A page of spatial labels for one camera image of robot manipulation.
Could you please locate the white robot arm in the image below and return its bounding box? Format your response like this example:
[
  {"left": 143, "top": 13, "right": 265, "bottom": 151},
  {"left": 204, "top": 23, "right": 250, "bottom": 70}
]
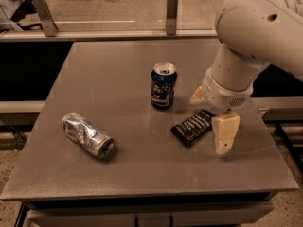
[{"left": 190, "top": 0, "right": 303, "bottom": 155}]

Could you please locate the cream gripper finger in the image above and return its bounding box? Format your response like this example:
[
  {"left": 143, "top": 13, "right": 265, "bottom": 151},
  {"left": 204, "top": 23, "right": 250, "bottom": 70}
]
[
  {"left": 189, "top": 86, "right": 205, "bottom": 105},
  {"left": 211, "top": 112, "right": 240, "bottom": 155}
]

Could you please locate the metal rail bracket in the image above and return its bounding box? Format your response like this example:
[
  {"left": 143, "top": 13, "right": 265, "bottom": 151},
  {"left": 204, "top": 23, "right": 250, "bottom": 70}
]
[
  {"left": 166, "top": 0, "right": 178, "bottom": 36},
  {"left": 32, "top": 0, "right": 58, "bottom": 37}
]

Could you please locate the upright blue soda can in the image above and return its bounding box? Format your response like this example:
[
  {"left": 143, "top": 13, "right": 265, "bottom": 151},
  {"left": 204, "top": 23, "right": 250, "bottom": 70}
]
[{"left": 151, "top": 62, "right": 177, "bottom": 109}]

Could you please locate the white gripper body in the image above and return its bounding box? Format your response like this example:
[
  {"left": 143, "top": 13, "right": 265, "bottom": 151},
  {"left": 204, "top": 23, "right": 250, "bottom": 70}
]
[{"left": 202, "top": 69, "right": 253, "bottom": 112}]

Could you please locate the black rxbar chocolate wrapper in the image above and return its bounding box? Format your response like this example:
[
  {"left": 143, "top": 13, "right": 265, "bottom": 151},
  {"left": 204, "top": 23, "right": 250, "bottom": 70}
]
[{"left": 170, "top": 110, "right": 214, "bottom": 148}]

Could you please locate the horizontal metal rail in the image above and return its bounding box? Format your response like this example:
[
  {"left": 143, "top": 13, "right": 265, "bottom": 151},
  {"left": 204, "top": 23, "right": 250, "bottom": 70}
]
[{"left": 0, "top": 30, "right": 217, "bottom": 43}]

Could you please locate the crushed silver can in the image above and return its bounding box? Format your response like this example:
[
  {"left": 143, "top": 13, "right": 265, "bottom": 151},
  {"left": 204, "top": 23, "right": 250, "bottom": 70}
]
[{"left": 62, "top": 113, "right": 115, "bottom": 159}]

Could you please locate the middle metal rail bracket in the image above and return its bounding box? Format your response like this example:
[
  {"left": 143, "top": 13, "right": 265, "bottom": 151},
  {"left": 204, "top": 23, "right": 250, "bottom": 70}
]
[{"left": 166, "top": 0, "right": 178, "bottom": 36}]

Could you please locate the left metal rail bracket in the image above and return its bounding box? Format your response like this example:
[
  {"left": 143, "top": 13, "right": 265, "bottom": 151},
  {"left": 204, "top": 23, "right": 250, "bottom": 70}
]
[{"left": 32, "top": 0, "right": 58, "bottom": 37}]

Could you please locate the dark bag and cloth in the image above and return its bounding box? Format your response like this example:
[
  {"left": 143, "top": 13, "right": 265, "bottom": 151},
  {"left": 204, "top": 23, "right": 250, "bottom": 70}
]
[{"left": 0, "top": 0, "right": 42, "bottom": 32}]

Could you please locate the grey table base drawer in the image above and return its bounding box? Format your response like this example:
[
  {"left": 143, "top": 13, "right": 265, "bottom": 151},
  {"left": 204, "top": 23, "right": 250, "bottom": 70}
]
[{"left": 13, "top": 192, "right": 273, "bottom": 227}]

